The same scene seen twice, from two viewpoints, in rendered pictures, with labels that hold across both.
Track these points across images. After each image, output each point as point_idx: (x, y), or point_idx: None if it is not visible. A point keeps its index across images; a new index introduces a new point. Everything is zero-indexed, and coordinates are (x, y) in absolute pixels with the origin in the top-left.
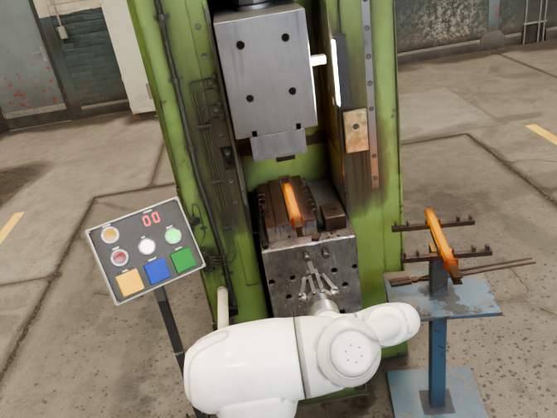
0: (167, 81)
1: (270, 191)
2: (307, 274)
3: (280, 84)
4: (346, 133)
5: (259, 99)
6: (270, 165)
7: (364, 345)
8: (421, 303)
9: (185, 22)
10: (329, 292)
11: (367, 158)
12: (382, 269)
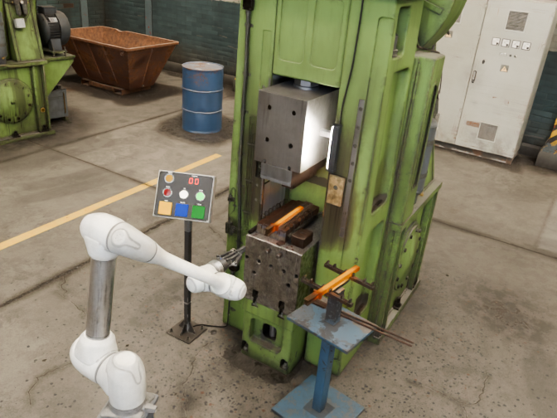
0: (239, 109)
1: (289, 206)
2: (234, 250)
3: (284, 138)
4: (327, 188)
5: (271, 142)
6: (307, 191)
7: (123, 236)
8: (312, 319)
9: (257, 82)
10: (230, 262)
11: (340, 213)
12: None
